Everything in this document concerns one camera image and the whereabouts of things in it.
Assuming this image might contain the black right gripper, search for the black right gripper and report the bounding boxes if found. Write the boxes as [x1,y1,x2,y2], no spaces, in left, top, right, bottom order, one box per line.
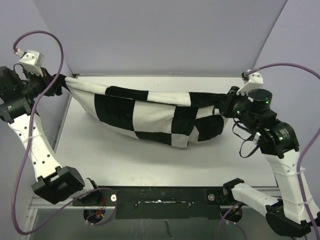
[217,85,259,131]

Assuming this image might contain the black white checkered pillowcase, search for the black white checkered pillowcase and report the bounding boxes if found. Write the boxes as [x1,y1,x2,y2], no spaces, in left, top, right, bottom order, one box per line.
[63,77,227,148]

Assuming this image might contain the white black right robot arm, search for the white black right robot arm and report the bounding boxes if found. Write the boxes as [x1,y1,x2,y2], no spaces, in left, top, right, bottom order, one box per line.
[217,86,320,238]

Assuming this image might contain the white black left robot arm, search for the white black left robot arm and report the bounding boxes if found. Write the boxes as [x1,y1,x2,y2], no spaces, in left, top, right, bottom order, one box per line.
[0,66,85,204]

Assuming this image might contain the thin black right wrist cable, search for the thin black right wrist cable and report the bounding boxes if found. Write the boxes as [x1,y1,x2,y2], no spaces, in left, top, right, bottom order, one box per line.
[232,117,261,158]

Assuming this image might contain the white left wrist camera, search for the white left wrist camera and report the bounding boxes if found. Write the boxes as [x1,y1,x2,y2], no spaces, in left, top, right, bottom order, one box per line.
[14,48,45,77]

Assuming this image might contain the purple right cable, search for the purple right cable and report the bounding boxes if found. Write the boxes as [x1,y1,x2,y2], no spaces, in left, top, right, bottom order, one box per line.
[217,62,320,240]

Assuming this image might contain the purple cable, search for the purple cable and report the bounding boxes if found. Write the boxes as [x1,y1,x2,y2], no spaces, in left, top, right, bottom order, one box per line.
[11,30,118,236]
[217,62,320,240]

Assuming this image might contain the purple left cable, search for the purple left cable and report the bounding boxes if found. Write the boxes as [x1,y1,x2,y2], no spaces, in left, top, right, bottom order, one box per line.
[11,30,118,236]

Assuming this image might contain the aluminium front frame rail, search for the aluminium front frame rail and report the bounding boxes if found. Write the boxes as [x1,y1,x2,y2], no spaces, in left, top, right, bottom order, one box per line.
[28,186,293,211]

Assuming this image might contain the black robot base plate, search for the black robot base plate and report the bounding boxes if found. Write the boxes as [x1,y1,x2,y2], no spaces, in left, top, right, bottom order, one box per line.
[72,186,235,220]

